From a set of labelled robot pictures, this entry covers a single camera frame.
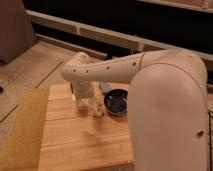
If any blue object behind bowl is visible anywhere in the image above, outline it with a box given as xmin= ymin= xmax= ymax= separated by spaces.
xmin=99 ymin=82 xmax=111 ymax=93

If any yellow cloth mat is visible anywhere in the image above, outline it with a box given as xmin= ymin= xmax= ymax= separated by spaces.
xmin=0 ymin=89 xmax=49 ymax=171

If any black round bowl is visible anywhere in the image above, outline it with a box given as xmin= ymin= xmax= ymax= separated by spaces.
xmin=104 ymin=89 xmax=128 ymax=116

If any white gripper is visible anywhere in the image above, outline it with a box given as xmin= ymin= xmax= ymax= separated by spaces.
xmin=72 ymin=82 xmax=95 ymax=111

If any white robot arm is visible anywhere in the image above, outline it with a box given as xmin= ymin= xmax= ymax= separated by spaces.
xmin=62 ymin=49 xmax=208 ymax=171

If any beige cabinet corner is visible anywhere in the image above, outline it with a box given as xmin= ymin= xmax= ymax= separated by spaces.
xmin=0 ymin=0 xmax=37 ymax=64

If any wooden board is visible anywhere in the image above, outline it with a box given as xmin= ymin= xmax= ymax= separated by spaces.
xmin=38 ymin=84 xmax=134 ymax=171

